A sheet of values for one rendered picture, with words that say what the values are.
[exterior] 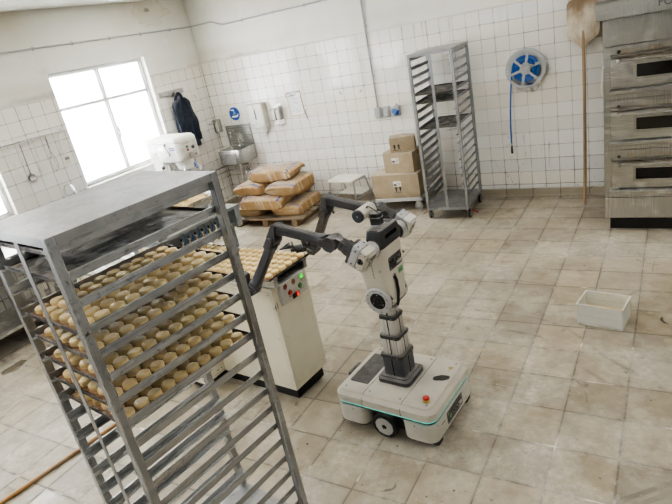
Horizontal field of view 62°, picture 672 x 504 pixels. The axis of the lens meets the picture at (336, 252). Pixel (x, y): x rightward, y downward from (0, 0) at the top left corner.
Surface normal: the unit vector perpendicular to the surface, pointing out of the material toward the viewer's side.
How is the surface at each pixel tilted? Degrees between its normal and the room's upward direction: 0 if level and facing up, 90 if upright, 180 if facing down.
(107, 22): 90
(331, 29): 90
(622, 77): 91
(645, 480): 0
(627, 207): 90
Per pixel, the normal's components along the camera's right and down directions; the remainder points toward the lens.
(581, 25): -0.49, 0.29
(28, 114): 0.86, 0.03
